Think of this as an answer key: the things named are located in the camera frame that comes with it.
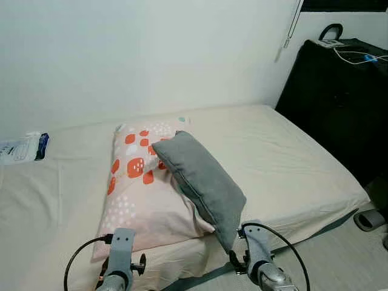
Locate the grey fabric pillow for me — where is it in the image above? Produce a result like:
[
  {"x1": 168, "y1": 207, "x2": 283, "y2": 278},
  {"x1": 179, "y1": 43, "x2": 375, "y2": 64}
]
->
[{"x1": 152, "y1": 131, "x2": 247, "y2": 254}]

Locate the pink patterned pillow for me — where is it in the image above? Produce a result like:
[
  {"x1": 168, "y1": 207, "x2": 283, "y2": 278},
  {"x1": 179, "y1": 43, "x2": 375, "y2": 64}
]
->
[{"x1": 91, "y1": 117, "x2": 216, "y2": 263}]

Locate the grey chair caster wheel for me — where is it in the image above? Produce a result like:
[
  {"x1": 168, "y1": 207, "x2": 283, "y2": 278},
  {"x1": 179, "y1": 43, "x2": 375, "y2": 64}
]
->
[{"x1": 353, "y1": 209, "x2": 387, "y2": 233}]

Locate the dark teal bed base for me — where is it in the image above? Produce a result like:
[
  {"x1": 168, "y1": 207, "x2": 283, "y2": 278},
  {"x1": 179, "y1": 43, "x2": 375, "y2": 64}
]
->
[{"x1": 161, "y1": 209, "x2": 360, "y2": 291}]

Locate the cream bed mattress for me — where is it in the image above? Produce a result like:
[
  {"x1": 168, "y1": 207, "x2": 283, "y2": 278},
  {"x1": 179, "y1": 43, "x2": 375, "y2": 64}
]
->
[{"x1": 0, "y1": 104, "x2": 372, "y2": 291}]

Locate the white blue plastic package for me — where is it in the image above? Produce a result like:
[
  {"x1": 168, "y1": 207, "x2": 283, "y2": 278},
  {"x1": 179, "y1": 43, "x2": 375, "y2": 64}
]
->
[{"x1": 0, "y1": 132, "x2": 50, "y2": 166}]

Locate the large black case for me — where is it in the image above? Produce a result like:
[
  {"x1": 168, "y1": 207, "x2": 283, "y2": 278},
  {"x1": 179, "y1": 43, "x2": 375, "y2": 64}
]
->
[{"x1": 275, "y1": 23, "x2": 388, "y2": 190}]

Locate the small white device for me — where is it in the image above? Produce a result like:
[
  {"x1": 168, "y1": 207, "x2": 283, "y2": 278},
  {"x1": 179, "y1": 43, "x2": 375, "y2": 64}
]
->
[{"x1": 316, "y1": 39, "x2": 347, "y2": 50}]

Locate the dark window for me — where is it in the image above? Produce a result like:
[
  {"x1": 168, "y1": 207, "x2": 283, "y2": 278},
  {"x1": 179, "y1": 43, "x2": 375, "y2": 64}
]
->
[{"x1": 301, "y1": 0, "x2": 388, "y2": 13}]

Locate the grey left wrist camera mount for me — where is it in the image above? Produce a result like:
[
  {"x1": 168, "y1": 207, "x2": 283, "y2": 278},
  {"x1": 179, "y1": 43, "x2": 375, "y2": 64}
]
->
[{"x1": 109, "y1": 228, "x2": 136, "y2": 279}]

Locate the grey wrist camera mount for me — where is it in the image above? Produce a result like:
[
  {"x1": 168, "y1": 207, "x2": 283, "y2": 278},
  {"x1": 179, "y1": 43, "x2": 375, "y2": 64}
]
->
[
  {"x1": 242, "y1": 226, "x2": 274, "y2": 271},
  {"x1": 109, "y1": 228, "x2": 136, "y2": 279}
]

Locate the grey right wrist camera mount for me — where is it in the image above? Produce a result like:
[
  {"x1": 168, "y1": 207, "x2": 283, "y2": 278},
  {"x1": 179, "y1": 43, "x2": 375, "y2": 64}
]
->
[{"x1": 242, "y1": 226, "x2": 274, "y2": 271}]

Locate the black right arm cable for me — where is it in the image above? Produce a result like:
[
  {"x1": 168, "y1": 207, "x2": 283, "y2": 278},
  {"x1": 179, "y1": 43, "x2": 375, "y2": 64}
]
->
[{"x1": 241, "y1": 222, "x2": 312, "y2": 291}]

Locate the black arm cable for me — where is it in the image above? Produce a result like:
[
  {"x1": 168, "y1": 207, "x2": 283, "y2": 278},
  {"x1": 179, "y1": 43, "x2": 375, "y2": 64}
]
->
[
  {"x1": 241, "y1": 222, "x2": 312, "y2": 291},
  {"x1": 64, "y1": 233, "x2": 116, "y2": 291}
]

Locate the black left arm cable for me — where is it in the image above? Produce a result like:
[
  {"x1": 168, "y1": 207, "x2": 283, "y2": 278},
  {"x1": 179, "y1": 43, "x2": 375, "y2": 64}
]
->
[{"x1": 64, "y1": 233, "x2": 116, "y2": 291}]

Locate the thin white cable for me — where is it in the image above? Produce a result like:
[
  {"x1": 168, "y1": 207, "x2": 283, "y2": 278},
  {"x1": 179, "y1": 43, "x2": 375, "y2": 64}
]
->
[{"x1": 333, "y1": 47, "x2": 388, "y2": 65}]

